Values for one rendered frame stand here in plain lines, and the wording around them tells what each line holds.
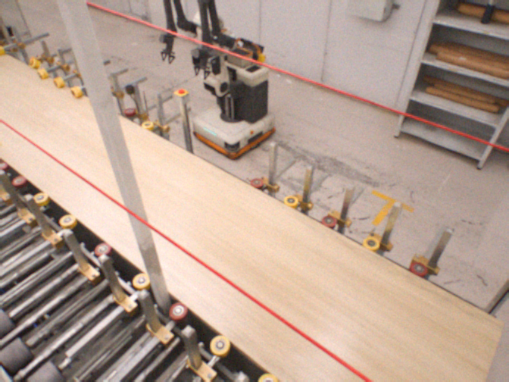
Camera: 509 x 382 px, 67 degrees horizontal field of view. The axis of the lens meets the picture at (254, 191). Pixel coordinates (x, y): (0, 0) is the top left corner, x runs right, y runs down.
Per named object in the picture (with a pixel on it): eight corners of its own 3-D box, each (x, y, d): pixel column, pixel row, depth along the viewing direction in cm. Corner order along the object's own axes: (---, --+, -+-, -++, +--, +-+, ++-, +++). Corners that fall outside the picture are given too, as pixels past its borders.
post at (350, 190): (336, 241, 234) (349, 183, 201) (341, 244, 233) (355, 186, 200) (333, 245, 232) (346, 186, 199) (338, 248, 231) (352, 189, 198)
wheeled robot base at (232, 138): (235, 112, 451) (235, 92, 434) (276, 133, 419) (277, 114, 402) (191, 136, 415) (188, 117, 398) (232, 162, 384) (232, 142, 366)
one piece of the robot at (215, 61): (204, 62, 354) (201, 39, 340) (224, 72, 341) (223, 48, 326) (190, 68, 346) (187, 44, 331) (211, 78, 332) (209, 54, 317)
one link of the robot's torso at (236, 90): (224, 89, 384) (223, 66, 367) (245, 100, 370) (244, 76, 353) (204, 100, 370) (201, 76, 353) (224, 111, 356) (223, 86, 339)
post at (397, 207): (375, 259, 221) (396, 199, 188) (381, 262, 219) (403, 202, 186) (373, 263, 219) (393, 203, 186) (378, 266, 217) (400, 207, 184)
